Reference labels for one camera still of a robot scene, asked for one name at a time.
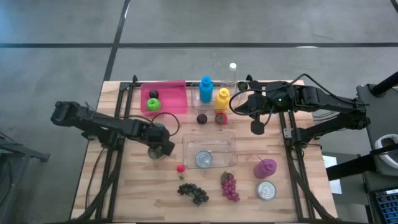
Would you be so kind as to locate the small plant white pot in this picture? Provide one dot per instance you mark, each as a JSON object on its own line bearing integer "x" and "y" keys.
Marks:
{"x": 242, "y": 85}

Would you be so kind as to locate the yellow squeeze bottle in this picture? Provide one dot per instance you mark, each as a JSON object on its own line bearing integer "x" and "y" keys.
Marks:
{"x": 222, "y": 99}

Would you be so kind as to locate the silver tin can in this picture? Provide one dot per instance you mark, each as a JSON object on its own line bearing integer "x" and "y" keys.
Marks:
{"x": 266, "y": 190}

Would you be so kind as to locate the gold tin can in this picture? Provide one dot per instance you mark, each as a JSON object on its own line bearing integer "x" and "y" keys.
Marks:
{"x": 155, "y": 154}

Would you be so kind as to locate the pink plastic bin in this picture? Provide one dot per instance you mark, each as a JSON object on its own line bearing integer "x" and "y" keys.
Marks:
{"x": 174, "y": 96}

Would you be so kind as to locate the purple squeeze bottle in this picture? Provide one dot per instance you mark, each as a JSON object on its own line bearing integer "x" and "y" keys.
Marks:
{"x": 265, "y": 168}

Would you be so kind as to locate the black aluminium table frame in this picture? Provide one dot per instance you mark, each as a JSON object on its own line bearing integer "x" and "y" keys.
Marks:
{"x": 125, "y": 85}

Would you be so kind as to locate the silver can blue label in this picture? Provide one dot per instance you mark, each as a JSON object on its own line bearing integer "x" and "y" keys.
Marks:
{"x": 204, "y": 159}

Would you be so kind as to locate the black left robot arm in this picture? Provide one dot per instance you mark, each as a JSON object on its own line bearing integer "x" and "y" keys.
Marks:
{"x": 102, "y": 126}

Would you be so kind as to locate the dark grey side cart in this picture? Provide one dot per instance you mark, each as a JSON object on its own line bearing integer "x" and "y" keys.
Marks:
{"x": 388, "y": 115}

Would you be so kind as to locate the small red toy radish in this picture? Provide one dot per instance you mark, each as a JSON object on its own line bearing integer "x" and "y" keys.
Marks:
{"x": 180, "y": 168}

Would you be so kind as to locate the dark toy grape bunch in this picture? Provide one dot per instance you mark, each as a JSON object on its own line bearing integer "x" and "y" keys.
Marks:
{"x": 192, "y": 191}

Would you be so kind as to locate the clear bottle white cap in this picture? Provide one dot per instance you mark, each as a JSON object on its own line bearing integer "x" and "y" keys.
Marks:
{"x": 232, "y": 65}

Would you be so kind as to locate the red toy strawberry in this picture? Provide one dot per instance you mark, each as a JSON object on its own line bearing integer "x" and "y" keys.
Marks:
{"x": 221, "y": 118}

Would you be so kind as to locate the green toy apple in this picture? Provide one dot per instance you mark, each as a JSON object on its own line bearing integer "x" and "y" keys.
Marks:
{"x": 154, "y": 104}

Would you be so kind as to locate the clear plastic bin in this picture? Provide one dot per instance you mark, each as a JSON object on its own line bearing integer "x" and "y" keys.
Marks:
{"x": 196, "y": 105}
{"x": 224, "y": 146}

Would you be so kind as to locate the red toy grape bunch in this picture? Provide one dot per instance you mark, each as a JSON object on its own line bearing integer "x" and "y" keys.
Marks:
{"x": 229, "y": 188}

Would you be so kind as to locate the grey metal cart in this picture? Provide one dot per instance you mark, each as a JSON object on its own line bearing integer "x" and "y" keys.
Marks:
{"x": 31, "y": 154}

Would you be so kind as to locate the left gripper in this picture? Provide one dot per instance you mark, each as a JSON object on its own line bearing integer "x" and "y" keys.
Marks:
{"x": 157, "y": 137}

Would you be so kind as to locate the dark brown toy fig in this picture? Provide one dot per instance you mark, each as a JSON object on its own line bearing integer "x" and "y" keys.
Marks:
{"x": 202, "y": 119}

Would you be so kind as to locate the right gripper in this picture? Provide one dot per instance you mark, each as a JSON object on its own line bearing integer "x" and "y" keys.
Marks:
{"x": 262, "y": 101}

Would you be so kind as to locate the white paper sheet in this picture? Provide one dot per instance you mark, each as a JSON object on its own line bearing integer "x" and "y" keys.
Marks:
{"x": 329, "y": 161}

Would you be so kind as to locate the dark toy plum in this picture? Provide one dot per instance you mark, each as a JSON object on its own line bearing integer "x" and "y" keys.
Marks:
{"x": 154, "y": 94}

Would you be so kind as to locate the backlit keyboard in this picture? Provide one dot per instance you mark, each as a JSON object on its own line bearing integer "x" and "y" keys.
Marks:
{"x": 388, "y": 208}

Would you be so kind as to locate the blue squeeze bottle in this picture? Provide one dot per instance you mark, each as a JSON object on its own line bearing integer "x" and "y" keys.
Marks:
{"x": 206, "y": 91}

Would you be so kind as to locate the black stand beam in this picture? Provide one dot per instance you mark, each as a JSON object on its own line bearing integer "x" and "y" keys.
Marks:
{"x": 395, "y": 3}
{"x": 357, "y": 165}
{"x": 385, "y": 84}

